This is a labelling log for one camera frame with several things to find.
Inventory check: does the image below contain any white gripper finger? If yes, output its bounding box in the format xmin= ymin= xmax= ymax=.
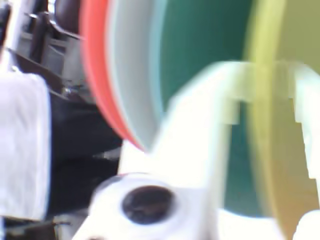
xmin=119 ymin=61 xmax=253 ymax=240
xmin=286 ymin=62 xmax=320 ymax=240

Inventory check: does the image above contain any plastic googly eye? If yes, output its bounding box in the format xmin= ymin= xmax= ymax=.
xmin=91 ymin=172 xmax=193 ymax=240

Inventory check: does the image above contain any light blue plate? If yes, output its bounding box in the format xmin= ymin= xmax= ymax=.
xmin=151 ymin=0 xmax=275 ymax=219

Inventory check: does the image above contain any orange plate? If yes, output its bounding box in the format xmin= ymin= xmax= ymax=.
xmin=79 ymin=0 xmax=147 ymax=153

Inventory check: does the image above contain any yellow plate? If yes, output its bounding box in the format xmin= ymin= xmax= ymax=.
xmin=241 ymin=0 xmax=320 ymax=240

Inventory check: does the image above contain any white printed t-shirt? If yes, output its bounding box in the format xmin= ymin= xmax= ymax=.
xmin=0 ymin=71 xmax=52 ymax=222

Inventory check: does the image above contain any cream white plate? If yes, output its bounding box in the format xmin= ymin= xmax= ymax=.
xmin=107 ymin=0 xmax=167 ymax=155

